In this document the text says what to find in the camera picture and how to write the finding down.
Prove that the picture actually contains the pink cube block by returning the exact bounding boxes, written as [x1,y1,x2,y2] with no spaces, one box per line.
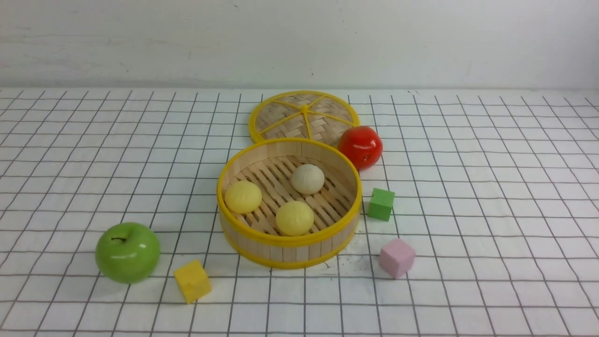
[379,237,416,279]

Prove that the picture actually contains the bamboo steamer tray yellow rim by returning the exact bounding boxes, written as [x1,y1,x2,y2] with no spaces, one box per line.
[216,138,362,269]

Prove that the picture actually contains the woven bamboo steamer lid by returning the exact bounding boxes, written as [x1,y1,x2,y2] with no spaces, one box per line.
[248,90,361,147]

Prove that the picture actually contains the yellow bun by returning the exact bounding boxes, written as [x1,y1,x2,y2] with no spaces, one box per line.
[224,181,263,214]
[275,200,314,236]

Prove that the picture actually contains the green apple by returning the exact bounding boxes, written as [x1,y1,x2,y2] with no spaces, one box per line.
[95,222,161,284]

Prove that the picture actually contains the green cube block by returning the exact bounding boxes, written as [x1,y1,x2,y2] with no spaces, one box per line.
[366,188,395,221]

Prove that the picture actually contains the red tomato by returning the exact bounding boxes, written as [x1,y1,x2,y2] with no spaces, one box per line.
[337,125,383,171]

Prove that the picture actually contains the yellow cube block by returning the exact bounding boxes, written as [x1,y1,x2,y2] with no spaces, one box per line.
[174,260,212,304]

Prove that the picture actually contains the white beige bun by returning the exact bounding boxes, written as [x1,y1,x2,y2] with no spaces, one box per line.
[291,164,325,195]

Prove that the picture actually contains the yellow bun front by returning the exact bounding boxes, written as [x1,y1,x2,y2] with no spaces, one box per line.
[224,181,263,214]

